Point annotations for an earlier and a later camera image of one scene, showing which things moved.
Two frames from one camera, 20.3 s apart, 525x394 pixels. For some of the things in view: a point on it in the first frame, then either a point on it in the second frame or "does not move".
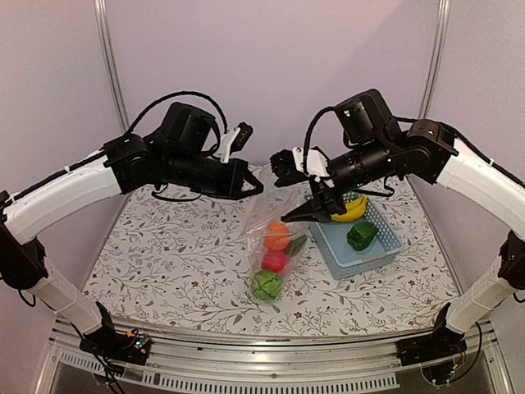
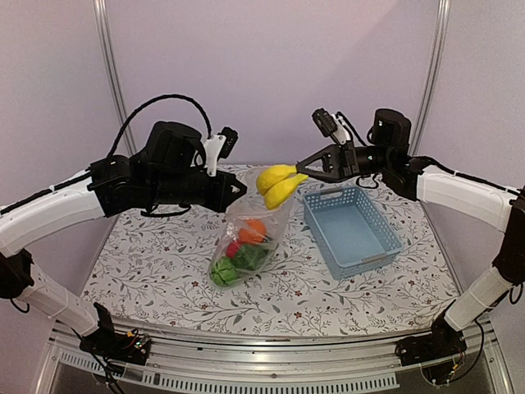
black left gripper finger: (257, 184) to (230, 180)
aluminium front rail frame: (207, 363) does not move
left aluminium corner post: (100, 11) does not move
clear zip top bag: (273, 245) to (250, 235)
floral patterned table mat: (175, 260) does not move
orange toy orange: (276, 236) to (254, 231)
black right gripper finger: (319, 215) to (337, 171)
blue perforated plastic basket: (344, 261) does not move
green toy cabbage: (266, 285) to (223, 272)
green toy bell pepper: (360, 235) to (248, 256)
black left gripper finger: (244, 194) to (227, 195)
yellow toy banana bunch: (354, 209) to (278, 184)
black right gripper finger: (307, 208) to (333, 155)
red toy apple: (275, 260) to (232, 249)
